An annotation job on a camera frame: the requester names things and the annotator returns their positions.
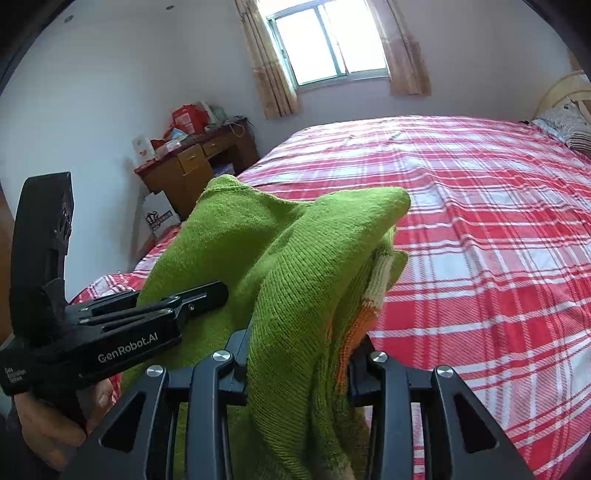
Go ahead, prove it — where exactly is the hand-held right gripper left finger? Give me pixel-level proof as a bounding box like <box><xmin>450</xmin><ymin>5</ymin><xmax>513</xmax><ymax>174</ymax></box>
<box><xmin>60</xmin><ymin>329</ymin><xmax>253</xmax><ymax>480</ymax></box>

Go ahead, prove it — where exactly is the green knitted sweater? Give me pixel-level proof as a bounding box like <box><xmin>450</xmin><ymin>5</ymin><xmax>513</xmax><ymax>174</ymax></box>
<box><xmin>121</xmin><ymin>174</ymin><xmax>411</xmax><ymax>480</ymax></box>

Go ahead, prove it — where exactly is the person's left hand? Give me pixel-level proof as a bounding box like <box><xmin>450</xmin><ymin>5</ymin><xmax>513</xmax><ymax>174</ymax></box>
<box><xmin>13</xmin><ymin>376</ymin><xmax>116</xmax><ymax>472</ymax></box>

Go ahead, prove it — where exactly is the window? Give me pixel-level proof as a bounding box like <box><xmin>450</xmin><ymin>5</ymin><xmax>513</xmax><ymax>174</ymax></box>
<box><xmin>265</xmin><ymin>0</ymin><xmax>389</xmax><ymax>88</ymax></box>

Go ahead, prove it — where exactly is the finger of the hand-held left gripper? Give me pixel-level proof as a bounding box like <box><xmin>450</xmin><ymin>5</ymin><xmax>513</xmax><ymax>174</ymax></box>
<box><xmin>137</xmin><ymin>281</ymin><xmax>230</xmax><ymax>320</ymax></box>

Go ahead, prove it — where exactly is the red plaid bed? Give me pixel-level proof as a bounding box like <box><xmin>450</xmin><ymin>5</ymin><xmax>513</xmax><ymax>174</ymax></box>
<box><xmin>76</xmin><ymin>115</ymin><xmax>591</xmax><ymax>478</ymax></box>

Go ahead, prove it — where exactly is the white box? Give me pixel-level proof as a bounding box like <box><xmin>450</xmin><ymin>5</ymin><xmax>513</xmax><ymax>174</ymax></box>
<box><xmin>131</xmin><ymin>135</ymin><xmax>155</xmax><ymax>169</ymax></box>

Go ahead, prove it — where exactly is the floral pillow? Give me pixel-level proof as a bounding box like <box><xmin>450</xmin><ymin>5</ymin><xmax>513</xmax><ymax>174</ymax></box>
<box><xmin>531</xmin><ymin>99</ymin><xmax>587</xmax><ymax>141</ymax></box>

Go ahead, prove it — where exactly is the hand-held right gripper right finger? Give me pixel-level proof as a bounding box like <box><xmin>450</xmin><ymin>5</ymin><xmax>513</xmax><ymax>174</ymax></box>
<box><xmin>348</xmin><ymin>335</ymin><xmax>536</xmax><ymax>480</ymax></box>

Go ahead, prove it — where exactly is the white paper bag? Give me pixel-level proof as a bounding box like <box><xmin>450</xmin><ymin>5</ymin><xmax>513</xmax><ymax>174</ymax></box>
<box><xmin>133</xmin><ymin>191</ymin><xmax>182</xmax><ymax>257</ymax></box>

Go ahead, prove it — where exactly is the cream bed headboard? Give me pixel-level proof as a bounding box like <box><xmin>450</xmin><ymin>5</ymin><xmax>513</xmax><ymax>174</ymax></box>
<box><xmin>533</xmin><ymin>71</ymin><xmax>591</xmax><ymax>123</ymax></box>

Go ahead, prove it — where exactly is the red bag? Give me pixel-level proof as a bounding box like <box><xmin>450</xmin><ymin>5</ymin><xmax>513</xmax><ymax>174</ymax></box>
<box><xmin>172</xmin><ymin>105</ymin><xmax>206</xmax><ymax>137</ymax></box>

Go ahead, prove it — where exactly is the wooden desk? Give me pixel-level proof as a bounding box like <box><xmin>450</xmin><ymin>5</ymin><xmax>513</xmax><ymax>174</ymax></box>
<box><xmin>134</xmin><ymin>121</ymin><xmax>260</xmax><ymax>221</ymax></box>

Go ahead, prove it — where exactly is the striped pillow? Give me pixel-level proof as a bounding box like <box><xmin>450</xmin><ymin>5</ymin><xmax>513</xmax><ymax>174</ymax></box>
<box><xmin>567</xmin><ymin>124</ymin><xmax>591</xmax><ymax>154</ymax></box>

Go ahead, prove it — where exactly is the beige curtain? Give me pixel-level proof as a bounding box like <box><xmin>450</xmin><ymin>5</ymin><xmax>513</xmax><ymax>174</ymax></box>
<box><xmin>367</xmin><ymin>0</ymin><xmax>432</xmax><ymax>97</ymax></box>
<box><xmin>235</xmin><ymin>0</ymin><xmax>303</xmax><ymax>120</ymax></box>

